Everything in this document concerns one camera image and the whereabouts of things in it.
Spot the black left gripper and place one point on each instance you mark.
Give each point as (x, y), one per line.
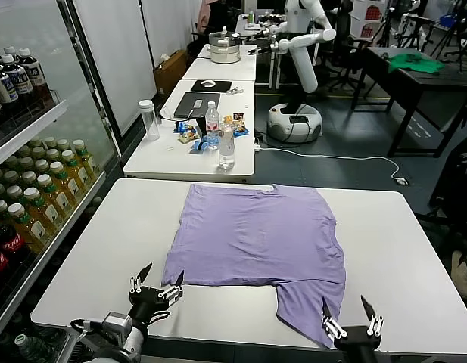
(146, 298)

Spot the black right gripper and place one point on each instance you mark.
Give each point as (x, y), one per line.
(357, 344)

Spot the purple t-shirt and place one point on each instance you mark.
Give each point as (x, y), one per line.
(256, 234)

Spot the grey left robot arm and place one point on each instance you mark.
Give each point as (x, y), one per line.
(134, 345)

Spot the tan sneaker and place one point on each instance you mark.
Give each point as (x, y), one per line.
(466, 276)

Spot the white rectangular table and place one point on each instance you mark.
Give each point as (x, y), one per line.
(225, 70)
(245, 56)
(161, 159)

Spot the water bottle white cap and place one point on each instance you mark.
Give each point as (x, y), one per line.
(27, 348)

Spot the blue snack packet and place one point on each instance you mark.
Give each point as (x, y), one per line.
(241, 131)
(182, 126)
(211, 141)
(198, 147)

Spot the white power adapter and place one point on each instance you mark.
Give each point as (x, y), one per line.
(402, 181)

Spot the clear plastic water bottle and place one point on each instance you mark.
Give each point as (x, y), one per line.
(226, 151)

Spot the beige snack packet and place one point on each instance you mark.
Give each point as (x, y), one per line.
(187, 137)

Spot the clear jar white lid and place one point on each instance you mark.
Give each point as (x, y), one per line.
(150, 121)

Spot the water bottle red label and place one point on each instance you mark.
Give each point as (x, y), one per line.
(213, 121)

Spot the white power strip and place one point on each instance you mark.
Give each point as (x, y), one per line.
(257, 143)

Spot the glass door drinks cooler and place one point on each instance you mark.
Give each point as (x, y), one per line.
(104, 113)

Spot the orange snack packet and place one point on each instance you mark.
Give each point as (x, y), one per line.
(227, 119)

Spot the black office chair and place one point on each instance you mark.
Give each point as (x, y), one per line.
(456, 170)
(344, 22)

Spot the grey laptop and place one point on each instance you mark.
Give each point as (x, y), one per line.
(187, 102)

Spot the dark snack packet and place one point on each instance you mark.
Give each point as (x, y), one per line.
(238, 116)

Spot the white cooler shelf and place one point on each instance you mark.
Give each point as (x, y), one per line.
(28, 130)

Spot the white computer mouse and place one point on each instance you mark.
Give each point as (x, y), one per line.
(207, 83)

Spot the small metal clip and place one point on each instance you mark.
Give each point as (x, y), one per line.
(235, 90)

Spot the black mouse pad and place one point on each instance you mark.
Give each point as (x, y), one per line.
(221, 85)

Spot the brown cardboard box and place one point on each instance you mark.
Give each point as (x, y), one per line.
(169, 73)

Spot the dark tea bottle white cap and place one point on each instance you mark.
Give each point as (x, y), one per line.
(2, 90)
(10, 50)
(36, 75)
(19, 85)

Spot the metal steamer pot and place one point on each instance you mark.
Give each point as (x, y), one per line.
(225, 51)

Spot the black table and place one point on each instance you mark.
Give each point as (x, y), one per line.
(426, 81)

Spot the white humanoid robot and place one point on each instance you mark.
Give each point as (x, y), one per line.
(305, 68)

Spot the green cloth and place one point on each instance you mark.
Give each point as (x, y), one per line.
(415, 63)

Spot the white cluttered table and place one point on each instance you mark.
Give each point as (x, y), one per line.
(242, 28)

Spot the person in pink top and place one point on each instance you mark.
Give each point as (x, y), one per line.
(206, 13)

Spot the small green bottle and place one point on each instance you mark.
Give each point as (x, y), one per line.
(251, 17)

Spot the white shelf red boxes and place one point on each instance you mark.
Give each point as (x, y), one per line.
(369, 15)

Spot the blue storage bins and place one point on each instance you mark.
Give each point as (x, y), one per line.
(447, 22)

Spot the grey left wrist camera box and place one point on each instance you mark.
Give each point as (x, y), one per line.
(116, 327)

